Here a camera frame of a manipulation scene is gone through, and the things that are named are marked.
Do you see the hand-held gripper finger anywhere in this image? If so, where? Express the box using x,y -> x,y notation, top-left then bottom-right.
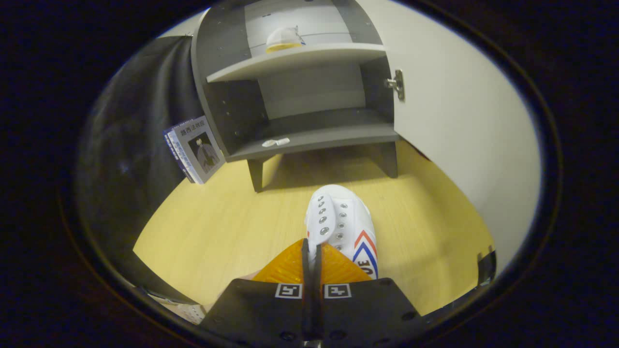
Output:
313,243 -> 426,348
198,238 -> 312,348

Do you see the metal door hinge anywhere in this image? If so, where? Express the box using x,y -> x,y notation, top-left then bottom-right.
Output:
385,69 -> 405,101

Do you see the white shoe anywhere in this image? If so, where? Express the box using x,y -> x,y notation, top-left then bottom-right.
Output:
265,27 -> 306,53
305,184 -> 379,280

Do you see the small black box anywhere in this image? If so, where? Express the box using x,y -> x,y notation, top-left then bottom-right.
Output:
478,249 -> 497,287

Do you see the blue spine book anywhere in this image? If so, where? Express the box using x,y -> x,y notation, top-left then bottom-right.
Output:
163,127 -> 196,183

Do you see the black backdrop cloth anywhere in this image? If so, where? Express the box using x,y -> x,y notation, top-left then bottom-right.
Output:
77,35 -> 204,271

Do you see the white shoe cabinet door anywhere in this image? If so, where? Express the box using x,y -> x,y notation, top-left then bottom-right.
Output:
355,0 -> 542,276

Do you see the grey portrait cover book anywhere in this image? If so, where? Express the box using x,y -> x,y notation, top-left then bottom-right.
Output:
169,116 -> 226,184

